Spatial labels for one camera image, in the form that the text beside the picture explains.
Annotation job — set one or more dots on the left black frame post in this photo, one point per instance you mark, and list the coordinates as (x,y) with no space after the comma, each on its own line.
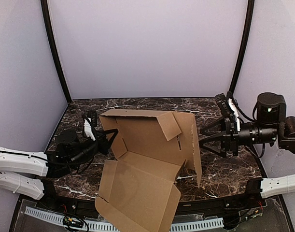
(53,49)

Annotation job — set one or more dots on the right black frame post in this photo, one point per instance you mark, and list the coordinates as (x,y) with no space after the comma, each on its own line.
(243,45)

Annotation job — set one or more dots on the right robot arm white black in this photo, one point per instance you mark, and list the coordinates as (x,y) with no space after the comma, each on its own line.
(269,125)

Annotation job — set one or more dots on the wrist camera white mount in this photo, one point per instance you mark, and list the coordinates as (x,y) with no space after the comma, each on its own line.
(90,122)
(228,109)

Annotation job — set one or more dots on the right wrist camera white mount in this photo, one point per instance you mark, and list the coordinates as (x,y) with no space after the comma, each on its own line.
(228,109)

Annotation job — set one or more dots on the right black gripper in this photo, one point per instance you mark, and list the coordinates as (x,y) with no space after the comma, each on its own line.
(229,137)

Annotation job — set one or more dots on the left small circuit board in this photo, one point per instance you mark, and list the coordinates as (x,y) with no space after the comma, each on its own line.
(72,223)

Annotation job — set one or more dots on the white slotted cable duct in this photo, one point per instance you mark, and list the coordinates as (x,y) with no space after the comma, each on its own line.
(98,226)

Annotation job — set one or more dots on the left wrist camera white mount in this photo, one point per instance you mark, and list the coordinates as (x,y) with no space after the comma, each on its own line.
(90,122)

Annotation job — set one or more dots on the brown cardboard box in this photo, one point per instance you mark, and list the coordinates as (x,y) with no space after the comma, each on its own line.
(137,191)

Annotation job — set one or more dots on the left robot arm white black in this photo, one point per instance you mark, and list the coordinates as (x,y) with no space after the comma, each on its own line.
(28,173)

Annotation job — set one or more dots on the right small circuit board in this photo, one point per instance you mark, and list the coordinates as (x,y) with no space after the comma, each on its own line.
(251,214)

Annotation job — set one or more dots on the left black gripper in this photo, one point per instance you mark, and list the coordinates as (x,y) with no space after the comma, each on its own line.
(100,142)

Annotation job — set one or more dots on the black front frame rail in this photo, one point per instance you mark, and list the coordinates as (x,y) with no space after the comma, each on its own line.
(225,206)

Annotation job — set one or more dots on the small circuit board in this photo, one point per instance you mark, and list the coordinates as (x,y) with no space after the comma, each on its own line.
(251,214)
(72,223)

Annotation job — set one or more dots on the black frame post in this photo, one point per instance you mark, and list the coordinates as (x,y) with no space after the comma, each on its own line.
(53,49)
(243,45)

